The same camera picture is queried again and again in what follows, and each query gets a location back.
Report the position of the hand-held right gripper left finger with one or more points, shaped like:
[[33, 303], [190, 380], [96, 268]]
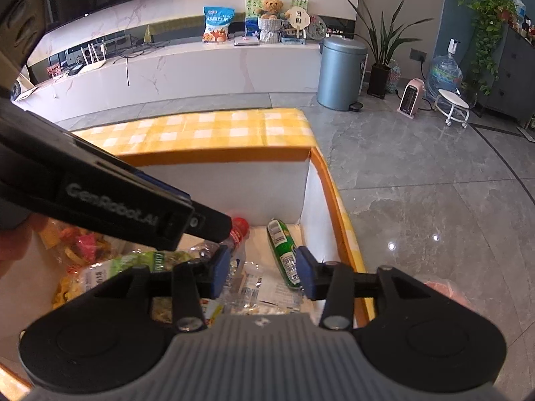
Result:
[[219, 271]]

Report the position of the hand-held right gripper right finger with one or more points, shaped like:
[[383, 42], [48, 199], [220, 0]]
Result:
[[307, 273]]

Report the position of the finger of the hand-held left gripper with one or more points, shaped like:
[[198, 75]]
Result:
[[213, 223], [165, 186]]

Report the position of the bottle-shaped cola candy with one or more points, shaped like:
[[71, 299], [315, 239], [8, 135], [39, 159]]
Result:
[[238, 229]]

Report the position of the long white snack packet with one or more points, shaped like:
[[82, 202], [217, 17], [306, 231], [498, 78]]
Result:
[[259, 286]]

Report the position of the orange cardboard box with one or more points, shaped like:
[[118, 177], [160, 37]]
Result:
[[250, 188]]

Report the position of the clear rice crisp packet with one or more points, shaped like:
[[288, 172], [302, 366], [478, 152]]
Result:
[[267, 310]]

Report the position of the clear red candy packet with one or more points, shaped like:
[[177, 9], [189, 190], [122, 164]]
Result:
[[87, 244]]

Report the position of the white green pillow packet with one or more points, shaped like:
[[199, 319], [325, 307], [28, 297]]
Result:
[[117, 267]]

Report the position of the yellow waffle packet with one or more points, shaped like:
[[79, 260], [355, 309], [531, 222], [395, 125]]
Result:
[[69, 290]]

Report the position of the person's left hand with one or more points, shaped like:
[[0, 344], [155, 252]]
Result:
[[16, 246]]

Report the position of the yellow checked tablecloth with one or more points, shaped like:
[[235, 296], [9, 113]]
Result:
[[188, 133]]

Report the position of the white router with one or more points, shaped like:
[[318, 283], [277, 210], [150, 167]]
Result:
[[94, 64]]

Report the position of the white marble television console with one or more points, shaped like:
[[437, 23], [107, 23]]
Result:
[[200, 71]]

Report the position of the small white set-top box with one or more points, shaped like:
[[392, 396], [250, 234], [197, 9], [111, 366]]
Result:
[[245, 41]]

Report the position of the blue snack bag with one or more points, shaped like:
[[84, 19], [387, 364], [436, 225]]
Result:
[[217, 25]]

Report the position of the teddy bear in basket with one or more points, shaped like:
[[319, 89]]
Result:
[[250, 19]]

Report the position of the small blue box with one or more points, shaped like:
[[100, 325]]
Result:
[[292, 40]]

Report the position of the grey pedal trash bin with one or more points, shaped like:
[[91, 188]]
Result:
[[338, 75]]

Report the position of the pink space heater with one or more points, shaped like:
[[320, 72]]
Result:
[[410, 98]]

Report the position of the long-leaf potted plant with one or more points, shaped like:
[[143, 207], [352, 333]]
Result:
[[378, 79]]

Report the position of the brown teddy bear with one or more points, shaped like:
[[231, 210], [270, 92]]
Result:
[[271, 7]]

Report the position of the round paper fan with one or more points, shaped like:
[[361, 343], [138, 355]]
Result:
[[297, 21]]

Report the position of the white round stool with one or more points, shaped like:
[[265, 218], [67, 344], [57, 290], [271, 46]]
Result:
[[452, 102]]

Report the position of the blue water jug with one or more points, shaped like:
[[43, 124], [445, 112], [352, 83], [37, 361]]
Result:
[[444, 75]]

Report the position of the dark grey cabinet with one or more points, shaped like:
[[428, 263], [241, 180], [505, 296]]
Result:
[[512, 79]]

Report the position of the trailing pothos plant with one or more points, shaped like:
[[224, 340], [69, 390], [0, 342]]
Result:
[[489, 25]]

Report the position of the small photo frame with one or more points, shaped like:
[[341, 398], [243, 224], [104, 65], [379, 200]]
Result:
[[54, 70]]

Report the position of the wall socket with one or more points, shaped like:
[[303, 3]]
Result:
[[418, 55]]

